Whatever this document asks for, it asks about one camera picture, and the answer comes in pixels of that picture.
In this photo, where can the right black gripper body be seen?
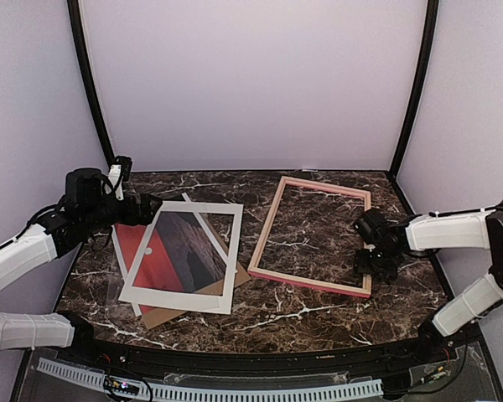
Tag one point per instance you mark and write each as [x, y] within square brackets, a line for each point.
[380, 256]

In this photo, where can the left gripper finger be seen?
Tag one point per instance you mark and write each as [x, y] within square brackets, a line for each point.
[141, 217]
[149, 203]

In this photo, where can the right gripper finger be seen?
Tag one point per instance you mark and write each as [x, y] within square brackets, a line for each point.
[386, 271]
[362, 262]

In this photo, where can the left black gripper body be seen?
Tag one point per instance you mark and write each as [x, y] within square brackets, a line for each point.
[96, 216]

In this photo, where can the white mat board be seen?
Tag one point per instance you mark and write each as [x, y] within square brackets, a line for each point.
[148, 251]

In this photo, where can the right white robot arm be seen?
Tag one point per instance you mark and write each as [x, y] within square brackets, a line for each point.
[421, 235]

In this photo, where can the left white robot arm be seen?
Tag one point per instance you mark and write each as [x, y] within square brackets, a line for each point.
[92, 202]

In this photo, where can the brown cardboard backing board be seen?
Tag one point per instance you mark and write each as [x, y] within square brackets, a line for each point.
[157, 316]

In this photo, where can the right small circuit board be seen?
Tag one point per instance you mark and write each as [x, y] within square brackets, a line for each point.
[434, 375]

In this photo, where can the small circuit board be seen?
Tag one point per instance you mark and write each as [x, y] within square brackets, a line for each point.
[117, 385]
[434, 375]

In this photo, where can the left small circuit board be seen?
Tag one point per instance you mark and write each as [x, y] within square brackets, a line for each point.
[117, 385]

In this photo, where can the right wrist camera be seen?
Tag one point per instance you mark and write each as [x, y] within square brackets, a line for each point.
[370, 225]

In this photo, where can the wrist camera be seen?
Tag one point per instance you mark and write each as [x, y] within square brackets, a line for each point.
[370, 225]
[119, 173]

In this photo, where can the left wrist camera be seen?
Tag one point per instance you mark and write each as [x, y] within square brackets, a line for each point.
[119, 173]

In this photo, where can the left black enclosure post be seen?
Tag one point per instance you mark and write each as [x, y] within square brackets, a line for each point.
[88, 81]

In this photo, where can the black enclosure post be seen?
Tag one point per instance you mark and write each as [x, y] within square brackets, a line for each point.
[424, 54]
[88, 81]

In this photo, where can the black front rail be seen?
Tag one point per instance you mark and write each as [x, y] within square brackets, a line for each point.
[387, 359]

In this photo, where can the white slotted cable duct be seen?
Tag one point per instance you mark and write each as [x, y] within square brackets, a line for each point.
[91, 378]

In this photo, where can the right black enclosure post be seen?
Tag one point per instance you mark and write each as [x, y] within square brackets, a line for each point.
[424, 54]

